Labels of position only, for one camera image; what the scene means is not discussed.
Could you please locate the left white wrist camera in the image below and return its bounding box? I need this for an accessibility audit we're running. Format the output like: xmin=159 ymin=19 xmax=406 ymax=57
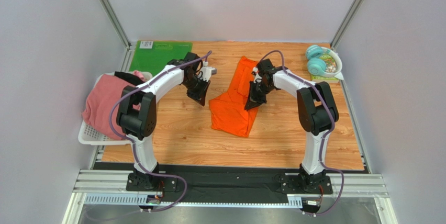
xmin=198 ymin=61 xmax=217 ymax=82

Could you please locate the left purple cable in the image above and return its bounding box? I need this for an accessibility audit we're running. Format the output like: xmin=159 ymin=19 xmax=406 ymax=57
xmin=108 ymin=50 xmax=213 ymax=214

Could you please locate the colourful book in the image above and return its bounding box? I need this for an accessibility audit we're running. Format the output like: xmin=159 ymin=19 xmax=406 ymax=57
xmin=310 ymin=47 xmax=341 ymax=84

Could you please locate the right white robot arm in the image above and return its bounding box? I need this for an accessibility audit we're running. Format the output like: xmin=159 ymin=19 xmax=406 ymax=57
xmin=244 ymin=59 xmax=339 ymax=193

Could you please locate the black t shirt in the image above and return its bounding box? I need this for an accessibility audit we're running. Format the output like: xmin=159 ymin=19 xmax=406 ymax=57
xmin=114 ymin=70 xmax=153 ymax=86

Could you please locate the purple cable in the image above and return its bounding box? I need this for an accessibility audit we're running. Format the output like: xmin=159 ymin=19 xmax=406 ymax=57
xmin=258 ymin=49 xmax=345 ymax=217
xmin=108 ymin=50 xmax=213 ymax=214

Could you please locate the pink t shirt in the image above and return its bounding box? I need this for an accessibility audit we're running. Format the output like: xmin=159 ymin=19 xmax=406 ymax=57
xmin=82 ymin=73 xmax=135 ymax=140

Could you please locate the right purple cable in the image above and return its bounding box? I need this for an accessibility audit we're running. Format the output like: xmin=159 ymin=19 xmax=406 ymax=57
xmin=258 ymin=49 xmax=345 ymax=217

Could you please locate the white plastic basket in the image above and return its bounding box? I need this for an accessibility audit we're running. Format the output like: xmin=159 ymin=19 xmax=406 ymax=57
xmin=77 ymin=71 xmax=154 ymax=146

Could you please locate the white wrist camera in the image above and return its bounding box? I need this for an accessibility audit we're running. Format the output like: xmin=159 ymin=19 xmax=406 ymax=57
xmin=252 ymin=67 xmax=262 ymax=83
xmin=198 ymin=61 xmax=217 ymax=82

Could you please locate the green cutting mat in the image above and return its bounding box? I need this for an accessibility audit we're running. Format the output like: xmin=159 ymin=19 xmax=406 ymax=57
xmin=129 ymin=40 xmax=193 ymax=76

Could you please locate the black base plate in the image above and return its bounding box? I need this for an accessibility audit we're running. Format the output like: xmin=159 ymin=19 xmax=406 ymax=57
xmin=79 ymin=162 xmax=365 ymax=204

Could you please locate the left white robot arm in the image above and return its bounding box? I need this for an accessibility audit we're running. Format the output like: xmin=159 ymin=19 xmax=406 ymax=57
xmin=111 ymin=52 xmax=217 ymax=191

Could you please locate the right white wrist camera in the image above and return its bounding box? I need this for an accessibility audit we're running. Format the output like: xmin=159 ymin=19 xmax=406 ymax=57
xmin=252 ymin=67 xmax=262 ymax=83

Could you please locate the aluminium frame rail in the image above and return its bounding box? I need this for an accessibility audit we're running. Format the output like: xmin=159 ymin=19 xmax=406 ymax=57
xmin=63 ymin=165 xmax=397 ymax=223

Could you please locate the orange t shirt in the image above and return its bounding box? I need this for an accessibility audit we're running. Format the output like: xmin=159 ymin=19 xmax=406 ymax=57
xmin=209 ymin=56 xmax=258 ymax=138

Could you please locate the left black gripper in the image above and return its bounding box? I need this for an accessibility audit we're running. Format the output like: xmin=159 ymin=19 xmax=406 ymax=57
xmin=183 ymin=75 xmax=211 ymax=106

